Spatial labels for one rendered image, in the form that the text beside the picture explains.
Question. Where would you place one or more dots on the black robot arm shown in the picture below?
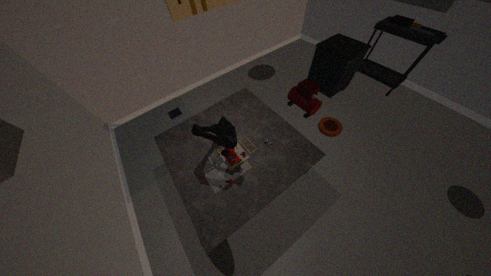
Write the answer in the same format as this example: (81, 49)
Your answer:
(219, 139)

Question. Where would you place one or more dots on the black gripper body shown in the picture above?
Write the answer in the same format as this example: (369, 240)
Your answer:
(226, 152)

